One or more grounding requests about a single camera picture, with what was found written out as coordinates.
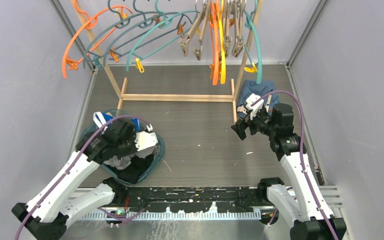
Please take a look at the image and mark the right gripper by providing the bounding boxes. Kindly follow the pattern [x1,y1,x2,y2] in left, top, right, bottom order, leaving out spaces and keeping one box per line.
[231,106,278,140]

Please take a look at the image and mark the grey striped underwear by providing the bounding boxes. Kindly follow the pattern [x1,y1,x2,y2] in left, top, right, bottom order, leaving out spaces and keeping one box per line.
[103,146,157,170]

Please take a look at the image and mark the blue underwear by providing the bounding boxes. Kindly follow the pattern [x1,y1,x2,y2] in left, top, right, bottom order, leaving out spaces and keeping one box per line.
[93,111,141,132]

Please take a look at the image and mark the orange plastic clip hanger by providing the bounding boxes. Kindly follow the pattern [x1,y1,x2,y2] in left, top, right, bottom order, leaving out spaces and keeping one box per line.
[61,0,135,80]

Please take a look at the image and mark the slate blue clip hanger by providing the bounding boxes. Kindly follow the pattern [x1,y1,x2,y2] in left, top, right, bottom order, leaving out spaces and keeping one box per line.
[73,0,150,68]

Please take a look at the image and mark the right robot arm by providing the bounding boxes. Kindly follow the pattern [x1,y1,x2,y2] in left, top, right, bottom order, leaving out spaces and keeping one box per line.
[231,103,347,240]

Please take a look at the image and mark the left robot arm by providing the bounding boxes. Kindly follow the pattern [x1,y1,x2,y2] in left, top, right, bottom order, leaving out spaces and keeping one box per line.
[11,116,156,240]

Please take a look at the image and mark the yellow hanging hanger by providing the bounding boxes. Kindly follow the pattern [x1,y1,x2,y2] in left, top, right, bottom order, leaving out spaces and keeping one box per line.
[215,0,226,85]

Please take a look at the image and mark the orange hanging hanger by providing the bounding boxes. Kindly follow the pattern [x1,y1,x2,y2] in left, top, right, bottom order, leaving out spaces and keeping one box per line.
[210,2,220,86]

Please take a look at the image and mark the right teal hanger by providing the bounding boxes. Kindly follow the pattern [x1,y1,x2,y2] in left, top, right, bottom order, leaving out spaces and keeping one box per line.
[244,0,264,85]

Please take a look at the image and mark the black garment in basket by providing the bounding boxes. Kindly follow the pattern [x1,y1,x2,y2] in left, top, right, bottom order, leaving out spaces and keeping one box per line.
[114,154,154,185]

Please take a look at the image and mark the teal laundry basket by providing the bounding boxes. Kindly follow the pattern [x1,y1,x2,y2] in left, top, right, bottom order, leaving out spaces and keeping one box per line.
[79,109,166,185]

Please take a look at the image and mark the blue patterned cloth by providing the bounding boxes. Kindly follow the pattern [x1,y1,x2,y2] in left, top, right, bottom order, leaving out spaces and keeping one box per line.
[236,79,280,119]

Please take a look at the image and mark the beige wooden hangers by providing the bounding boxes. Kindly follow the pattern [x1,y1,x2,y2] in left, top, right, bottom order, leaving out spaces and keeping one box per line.
[178,0,247,61]

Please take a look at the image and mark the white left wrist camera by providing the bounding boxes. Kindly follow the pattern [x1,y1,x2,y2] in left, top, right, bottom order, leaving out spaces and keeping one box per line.
[134,124,158,158]

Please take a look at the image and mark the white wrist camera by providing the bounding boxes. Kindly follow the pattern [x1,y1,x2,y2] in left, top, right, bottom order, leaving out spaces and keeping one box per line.
[244,93,264,120]
[134,124,158,158]

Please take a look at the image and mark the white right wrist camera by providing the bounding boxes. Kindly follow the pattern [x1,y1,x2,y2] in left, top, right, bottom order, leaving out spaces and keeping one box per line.
[244,93,264,120]

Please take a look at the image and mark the wooden hanger rack frame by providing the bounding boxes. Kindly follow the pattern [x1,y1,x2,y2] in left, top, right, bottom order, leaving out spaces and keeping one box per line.
[61,0,255,109]

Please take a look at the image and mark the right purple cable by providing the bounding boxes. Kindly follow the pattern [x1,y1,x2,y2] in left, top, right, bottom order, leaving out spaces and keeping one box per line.
[250,90,340,240]

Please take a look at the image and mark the purple cable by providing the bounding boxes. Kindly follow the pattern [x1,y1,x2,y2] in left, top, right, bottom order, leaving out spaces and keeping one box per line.
[250,90,340,240]
[14,115,153,240]

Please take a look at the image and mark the white slotted cable duct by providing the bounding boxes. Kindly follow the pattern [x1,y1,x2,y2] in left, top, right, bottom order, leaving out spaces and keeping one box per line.
[80,209,261,221]

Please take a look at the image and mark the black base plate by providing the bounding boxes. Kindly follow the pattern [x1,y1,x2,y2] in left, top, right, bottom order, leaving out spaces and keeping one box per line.
[102,186,274,213]

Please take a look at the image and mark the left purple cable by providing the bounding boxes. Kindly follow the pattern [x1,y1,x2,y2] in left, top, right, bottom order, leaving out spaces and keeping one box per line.
[14,115,153,240]

